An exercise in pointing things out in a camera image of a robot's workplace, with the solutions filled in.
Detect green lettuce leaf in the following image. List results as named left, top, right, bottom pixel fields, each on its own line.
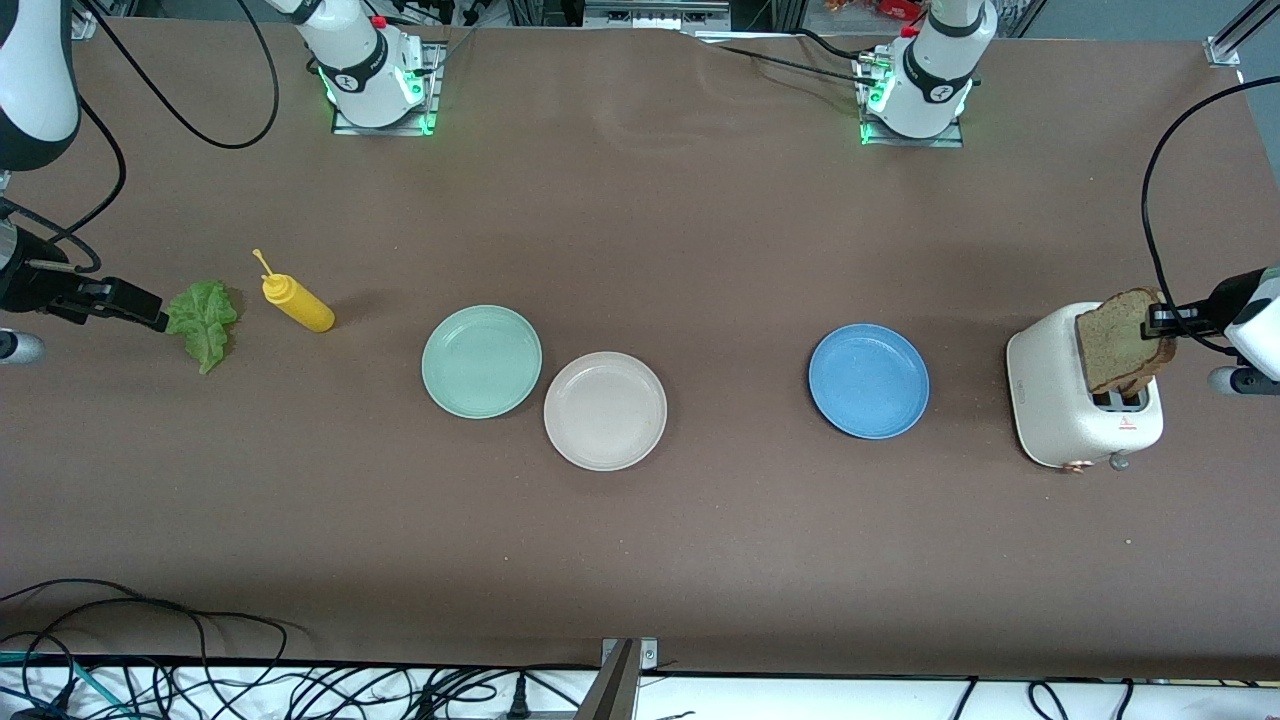
left=163, top=280, right=241, bottom=376

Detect yellow mustard squeeze bottle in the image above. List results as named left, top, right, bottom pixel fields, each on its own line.
left=252, top=248, right=337, bottom=334

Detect blue plate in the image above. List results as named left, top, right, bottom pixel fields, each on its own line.
left=808, top=323, right=931, bottom=441

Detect mint green plate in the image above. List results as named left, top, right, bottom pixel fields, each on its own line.
left=421, top=304, right=544, bottom=420

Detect beige plate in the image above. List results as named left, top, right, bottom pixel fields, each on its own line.
left=543, top=351, right=669, bottom=472

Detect white two-slot toaster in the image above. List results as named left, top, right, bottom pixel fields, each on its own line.
left=1006, top=302, right=1166, bottom=473

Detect red packaged items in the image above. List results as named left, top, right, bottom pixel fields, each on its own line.
left=825, top=0, right=926, bottom=21

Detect grey equipment box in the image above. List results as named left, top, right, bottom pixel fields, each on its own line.
left=583, top=0, right=733, bottom=31

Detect aluminium profile beam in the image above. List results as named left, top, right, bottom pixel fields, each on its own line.
left=575, top=640, right=641, bottom=720

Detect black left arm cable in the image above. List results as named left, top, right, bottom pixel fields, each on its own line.
left=1143, top=75, right=1280, bottom=356

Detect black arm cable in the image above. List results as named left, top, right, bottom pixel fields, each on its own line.
left=0, top=0, right=281, bottom=273
left=1143, top=75, right=1280, bottom=356

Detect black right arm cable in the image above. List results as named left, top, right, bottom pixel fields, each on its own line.
left=0, top=0, right=281, bottom=273

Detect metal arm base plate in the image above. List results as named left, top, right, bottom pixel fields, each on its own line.
left=855, top=55, right=966, bottom=149
left=330, top=42, right=443, bottom=136

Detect teal floor cable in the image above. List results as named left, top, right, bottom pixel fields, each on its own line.
left=0, top=652, right=131, bottom=717

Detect thin black base cable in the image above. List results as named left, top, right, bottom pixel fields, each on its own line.
left=795, top=28, right=869, bottom=65
left=715, top=45, right=873, bottom=89

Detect small metal bracket plate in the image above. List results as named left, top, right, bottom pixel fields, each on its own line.
left=600, top=637, right=661, bottom=671

